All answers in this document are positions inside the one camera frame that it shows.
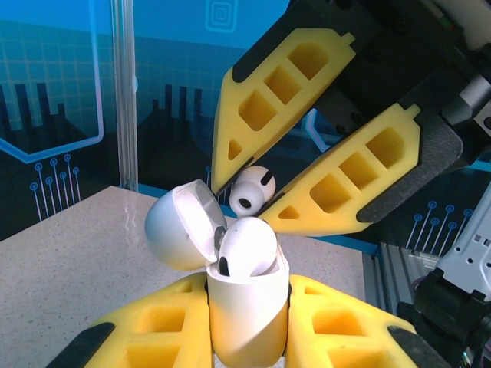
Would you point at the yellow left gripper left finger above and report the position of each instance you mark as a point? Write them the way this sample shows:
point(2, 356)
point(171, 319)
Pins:
point(161, 337)

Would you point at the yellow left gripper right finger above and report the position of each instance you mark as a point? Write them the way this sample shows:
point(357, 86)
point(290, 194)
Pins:
point(337, 337)

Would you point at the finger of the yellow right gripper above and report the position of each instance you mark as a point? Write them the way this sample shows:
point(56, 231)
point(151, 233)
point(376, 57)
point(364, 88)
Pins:
point(230, 126)
point(318, 222)

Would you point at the white earbud charging case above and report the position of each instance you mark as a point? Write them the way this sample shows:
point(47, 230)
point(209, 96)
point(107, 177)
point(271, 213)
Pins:
point(245, 314)

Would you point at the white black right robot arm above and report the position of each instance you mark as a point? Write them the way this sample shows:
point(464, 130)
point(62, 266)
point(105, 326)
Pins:
point(445, 322)

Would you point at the aluminium frame post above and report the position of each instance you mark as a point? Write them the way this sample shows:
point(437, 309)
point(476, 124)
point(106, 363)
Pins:
point(124, 96)

